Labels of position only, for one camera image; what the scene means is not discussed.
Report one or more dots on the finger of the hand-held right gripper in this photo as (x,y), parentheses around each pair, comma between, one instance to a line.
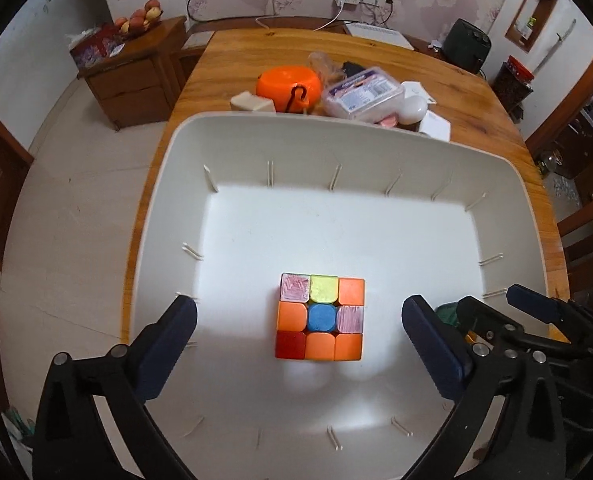
(481,317)
(533,302)

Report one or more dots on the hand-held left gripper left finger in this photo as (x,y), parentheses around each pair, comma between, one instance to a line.
(169,345)

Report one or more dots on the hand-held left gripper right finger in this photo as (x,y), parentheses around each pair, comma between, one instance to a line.
(434,345)

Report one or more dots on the dark green small object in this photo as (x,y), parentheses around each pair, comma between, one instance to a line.
(446,315)

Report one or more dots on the colourful puzzle cube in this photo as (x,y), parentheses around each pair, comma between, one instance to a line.
(320,317)

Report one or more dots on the white plastic bin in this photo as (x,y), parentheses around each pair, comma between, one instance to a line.
(326,220)

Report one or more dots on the white oval object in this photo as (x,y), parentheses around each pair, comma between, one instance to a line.
(411,109)

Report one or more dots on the clear plastic box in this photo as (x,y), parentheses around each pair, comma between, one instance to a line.
(364,95)

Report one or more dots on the orange round case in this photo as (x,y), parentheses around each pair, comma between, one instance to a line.
(279,82)

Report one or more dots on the wooden chair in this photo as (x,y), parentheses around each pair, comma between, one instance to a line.
(588,245)

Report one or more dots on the white paper card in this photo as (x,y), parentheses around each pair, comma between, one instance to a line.
(435,126)
(419,89)

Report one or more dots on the pink round container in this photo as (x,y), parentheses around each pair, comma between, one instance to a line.
(389,121)

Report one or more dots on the jar with red lid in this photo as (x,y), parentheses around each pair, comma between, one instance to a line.
(513,85)

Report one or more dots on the cream small box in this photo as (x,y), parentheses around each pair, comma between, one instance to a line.
(251,102)

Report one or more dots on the metal rod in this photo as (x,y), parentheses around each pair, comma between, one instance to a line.
(556,42)

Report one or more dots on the dark green air fryer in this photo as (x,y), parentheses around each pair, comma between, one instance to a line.
(466,47)

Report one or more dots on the wooden side cabinet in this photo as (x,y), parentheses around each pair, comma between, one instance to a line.
(131,82)

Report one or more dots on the long wooden media stand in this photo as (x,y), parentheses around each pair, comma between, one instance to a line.
(191,60)

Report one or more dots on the clear plastic bag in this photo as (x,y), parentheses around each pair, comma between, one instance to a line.
(324,65)

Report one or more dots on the white router box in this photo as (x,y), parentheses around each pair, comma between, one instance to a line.
(379,34)

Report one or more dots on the red printed box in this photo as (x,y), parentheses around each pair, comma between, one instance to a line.
(94,47)

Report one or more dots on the bowl of fruit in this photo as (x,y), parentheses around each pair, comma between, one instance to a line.
(139,19)

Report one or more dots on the white charger plug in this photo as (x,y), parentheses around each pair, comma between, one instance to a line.
(345,0)

